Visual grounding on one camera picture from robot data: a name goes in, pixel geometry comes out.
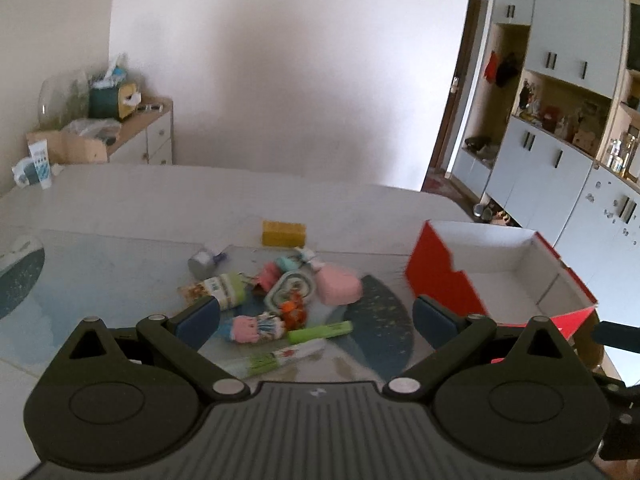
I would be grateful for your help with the pink doll figure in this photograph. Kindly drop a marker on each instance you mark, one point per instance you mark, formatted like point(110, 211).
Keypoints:
point(244, 329)

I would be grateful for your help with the silver cap white bottle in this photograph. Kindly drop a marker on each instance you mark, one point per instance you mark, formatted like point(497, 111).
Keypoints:
point(204, 263)

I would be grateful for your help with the red binder clip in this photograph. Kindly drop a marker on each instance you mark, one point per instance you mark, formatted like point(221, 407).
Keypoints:
point(267, 278)

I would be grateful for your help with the blue patterned table mat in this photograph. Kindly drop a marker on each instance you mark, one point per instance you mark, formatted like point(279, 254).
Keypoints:
point(51, 280)

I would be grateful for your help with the green highlighter marker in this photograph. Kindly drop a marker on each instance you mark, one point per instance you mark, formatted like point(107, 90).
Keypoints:
point(327, 331)

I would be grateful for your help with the white wall cabinet unit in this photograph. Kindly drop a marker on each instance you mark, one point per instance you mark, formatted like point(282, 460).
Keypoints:
point(549, 140)

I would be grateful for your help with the brown cardboard box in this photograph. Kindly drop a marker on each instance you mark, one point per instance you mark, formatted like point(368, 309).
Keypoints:
point(67, 148)

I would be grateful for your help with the pink heart-shaped box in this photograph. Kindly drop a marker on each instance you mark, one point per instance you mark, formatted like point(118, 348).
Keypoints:
point(337, 286)

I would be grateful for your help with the green yellow tissue box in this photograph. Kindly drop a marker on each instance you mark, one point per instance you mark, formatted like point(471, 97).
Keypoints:
point(115, 97)

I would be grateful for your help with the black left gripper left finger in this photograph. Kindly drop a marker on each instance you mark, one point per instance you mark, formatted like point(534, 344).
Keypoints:
point(121, 398)

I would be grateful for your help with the yellow cardboard box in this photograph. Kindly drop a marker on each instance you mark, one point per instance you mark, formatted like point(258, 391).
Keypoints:
point(283, 234)

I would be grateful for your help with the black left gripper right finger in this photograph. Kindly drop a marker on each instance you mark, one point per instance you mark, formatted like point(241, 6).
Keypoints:
point(517, 397)

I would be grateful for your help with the white blue toy figure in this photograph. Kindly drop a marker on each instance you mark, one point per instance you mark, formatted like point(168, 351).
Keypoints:
point(309, 258)

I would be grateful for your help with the white sunglasses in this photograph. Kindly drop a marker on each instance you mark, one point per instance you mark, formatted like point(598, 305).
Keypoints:
point(150, 108)

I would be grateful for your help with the orange toy figure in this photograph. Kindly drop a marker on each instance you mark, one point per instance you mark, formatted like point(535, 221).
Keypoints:
point(293, 313)

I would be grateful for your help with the brown wooden door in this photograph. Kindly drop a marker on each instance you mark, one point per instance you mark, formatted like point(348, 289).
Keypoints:
point(458, 90)

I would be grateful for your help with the wooden white side cabinet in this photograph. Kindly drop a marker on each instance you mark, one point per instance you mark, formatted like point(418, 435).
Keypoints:
point(146, 138)

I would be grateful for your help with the clear plastic bag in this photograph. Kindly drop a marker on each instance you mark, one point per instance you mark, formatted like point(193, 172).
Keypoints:
point(90, 128)

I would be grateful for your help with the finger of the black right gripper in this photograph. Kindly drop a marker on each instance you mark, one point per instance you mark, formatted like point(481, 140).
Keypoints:
point(617, 336)

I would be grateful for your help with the red white cardboard box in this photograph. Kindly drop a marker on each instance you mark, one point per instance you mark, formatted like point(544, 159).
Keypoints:
point(508, 274)

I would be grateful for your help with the teal tape measure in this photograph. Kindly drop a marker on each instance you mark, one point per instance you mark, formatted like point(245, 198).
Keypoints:
point(287, 264)

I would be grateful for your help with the green white labelled jar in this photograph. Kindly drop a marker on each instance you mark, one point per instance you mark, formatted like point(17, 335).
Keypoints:
point(228, 289)

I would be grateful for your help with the white blue tube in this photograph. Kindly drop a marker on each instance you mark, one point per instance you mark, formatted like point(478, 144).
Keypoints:
point(40, 158)

